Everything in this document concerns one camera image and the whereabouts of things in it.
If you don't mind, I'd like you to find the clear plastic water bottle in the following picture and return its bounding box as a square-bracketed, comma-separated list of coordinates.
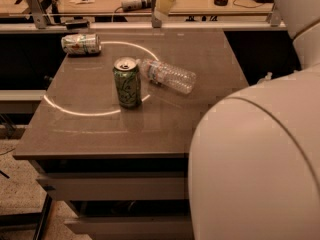
[138, 59, 197, 95]

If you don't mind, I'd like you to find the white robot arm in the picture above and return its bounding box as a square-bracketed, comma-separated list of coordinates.
[188, 0, 320, 240]

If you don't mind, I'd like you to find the green upright soda can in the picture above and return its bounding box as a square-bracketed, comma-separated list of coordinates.
[113, 57, 142, 108]

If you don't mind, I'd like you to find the white lying soda can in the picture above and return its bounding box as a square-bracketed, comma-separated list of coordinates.
[61, 34, 101, 55]

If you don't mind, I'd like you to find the left sanitizer pump bottle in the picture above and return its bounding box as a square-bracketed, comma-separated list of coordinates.
[257, 72, 273, 84]

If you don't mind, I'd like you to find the grey drawer cabinet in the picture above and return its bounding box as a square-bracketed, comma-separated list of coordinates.
[12, 28, 250, 240]

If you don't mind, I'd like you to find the upper cabinet drawer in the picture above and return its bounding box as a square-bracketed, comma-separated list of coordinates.
[37, 172, 188, 201]

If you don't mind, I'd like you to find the cabinet drawer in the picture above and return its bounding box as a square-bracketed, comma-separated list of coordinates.
[65, 216, 193, 240]
[37, 172, 188, 201]

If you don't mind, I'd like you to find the lower cabinet drawer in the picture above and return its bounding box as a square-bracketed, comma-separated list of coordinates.
[65, 216, 193, 240]

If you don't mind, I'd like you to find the black metal stand leg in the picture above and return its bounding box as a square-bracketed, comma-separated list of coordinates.
[0, 195, 52, 240]

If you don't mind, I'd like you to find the middle metal bracket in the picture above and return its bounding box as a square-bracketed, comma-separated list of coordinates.
[151, 0, 162, 28]

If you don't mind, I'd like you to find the metal bracket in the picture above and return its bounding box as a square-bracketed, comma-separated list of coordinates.
[25, 0, 48, 29]
[266, 5, 282, 27]
[151, 0, 162, 28]

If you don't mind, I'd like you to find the right metal bracket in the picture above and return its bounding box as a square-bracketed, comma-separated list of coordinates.
[266, 5, 282, 27]

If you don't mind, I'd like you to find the left metal bracket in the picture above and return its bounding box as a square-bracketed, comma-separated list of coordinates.
[25, 0, 48, 29]

